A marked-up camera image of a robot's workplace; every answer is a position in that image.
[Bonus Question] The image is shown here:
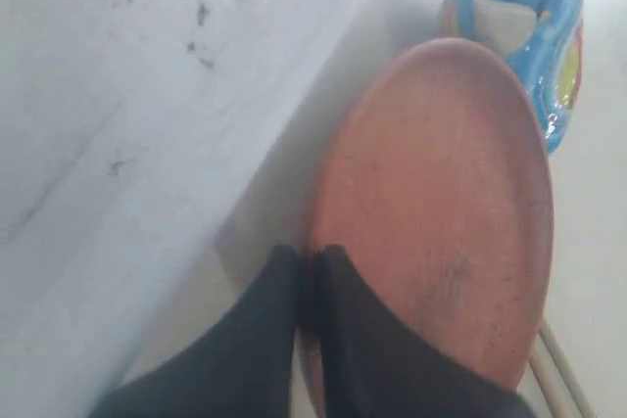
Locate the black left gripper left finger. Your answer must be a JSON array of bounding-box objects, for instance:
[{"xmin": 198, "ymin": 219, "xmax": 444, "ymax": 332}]
[{"xmin": 92, "ymin": 246, "xmax": 300, "ymax": 417}]

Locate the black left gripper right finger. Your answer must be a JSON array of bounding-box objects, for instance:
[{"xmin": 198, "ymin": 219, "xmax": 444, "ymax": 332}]
[{"xmin": 313, "ymin": 246, "xmax": 533, "ymax": 417}]

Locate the brown wooden bowl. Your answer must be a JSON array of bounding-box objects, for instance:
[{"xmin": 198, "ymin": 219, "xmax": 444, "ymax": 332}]
[{"xmin": 302, "ymin": 39, "xmax": 554, "ymax": 417}]

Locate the blue Lay's chips bag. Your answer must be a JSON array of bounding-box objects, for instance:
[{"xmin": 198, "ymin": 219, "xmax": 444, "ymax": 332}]
[{"xmin": 439, "ymin": 0, "xmax": 583, "ymax": 152}]

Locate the white perforated plastic basket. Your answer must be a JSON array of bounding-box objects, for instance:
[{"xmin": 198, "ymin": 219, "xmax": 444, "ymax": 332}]
[{"xmin": 1, "ymin": 0, "xmax": 362, "ymax": 417}]

